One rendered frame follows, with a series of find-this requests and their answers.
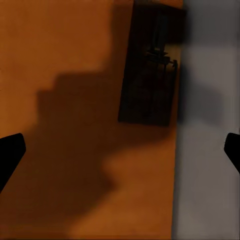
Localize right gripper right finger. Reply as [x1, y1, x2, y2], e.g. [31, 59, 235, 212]
[224, 132, 240, 173]

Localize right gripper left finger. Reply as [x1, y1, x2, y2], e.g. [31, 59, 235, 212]
[0, 133, 26, 193]

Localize mousetrap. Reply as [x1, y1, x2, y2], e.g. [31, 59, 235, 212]
[117, 0, 187, 127]

